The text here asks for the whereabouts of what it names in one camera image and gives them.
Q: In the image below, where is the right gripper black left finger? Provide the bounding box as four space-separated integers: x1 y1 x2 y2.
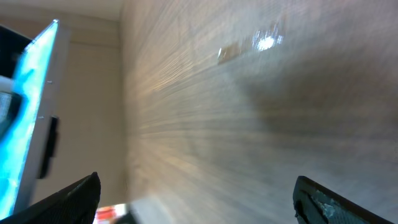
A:
1 172 101 224

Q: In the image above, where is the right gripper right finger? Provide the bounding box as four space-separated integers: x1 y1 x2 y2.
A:
293 175 392 224

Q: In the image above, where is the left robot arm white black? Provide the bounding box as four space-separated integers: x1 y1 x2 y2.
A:
1 25 60 179

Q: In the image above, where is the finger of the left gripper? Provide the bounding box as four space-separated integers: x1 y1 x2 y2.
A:
38 116 60 179

